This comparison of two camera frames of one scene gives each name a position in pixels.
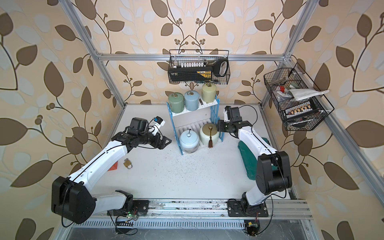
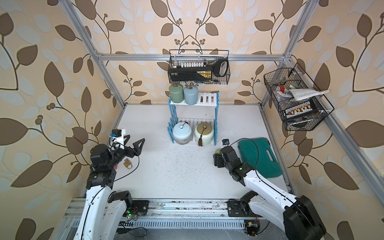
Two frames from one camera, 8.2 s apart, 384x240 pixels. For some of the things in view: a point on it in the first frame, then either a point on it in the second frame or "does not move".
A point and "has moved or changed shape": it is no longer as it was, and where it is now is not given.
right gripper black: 220,124 to 218,160
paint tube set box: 300,110 does not move
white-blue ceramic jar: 189,141 to 182,133
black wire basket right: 296,100 does not move
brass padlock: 127,163 does not move
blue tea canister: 191,99 has moved or changed shape
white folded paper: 300,94 does not move
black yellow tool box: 190,74 does not move
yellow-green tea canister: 209,92 to 218,151
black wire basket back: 199,66 does not move
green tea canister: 176,102 to 176,91
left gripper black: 158,145 to 131,153
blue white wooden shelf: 208,113 to 173,119
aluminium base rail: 208,208 does not move
